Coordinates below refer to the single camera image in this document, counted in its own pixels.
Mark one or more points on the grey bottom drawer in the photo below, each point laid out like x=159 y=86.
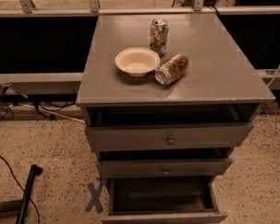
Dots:
x=167 y=200

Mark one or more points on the grey drawer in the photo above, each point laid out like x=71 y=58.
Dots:
x=167 y=200
x=139 y=128
x=162 y=163

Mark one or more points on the grey top drawer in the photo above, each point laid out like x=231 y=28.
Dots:
x=139 y=128

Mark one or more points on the grey drawer cabinet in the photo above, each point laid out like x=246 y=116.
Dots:
x=218 y=72

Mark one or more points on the grey middle drawer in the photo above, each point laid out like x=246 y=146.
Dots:
x=162 y=163

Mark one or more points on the white paper bowl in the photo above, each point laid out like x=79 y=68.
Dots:
x=137 y=62

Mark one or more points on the lying orange drink can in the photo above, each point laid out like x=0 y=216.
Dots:
x=172 y=69

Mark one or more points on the upright drink can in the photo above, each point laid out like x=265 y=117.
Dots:
x=158 y=36

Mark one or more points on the blue tape cross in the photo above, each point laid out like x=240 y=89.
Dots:
x=95 y=193

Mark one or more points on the black metal stand leg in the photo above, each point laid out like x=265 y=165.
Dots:
x=19 y=207

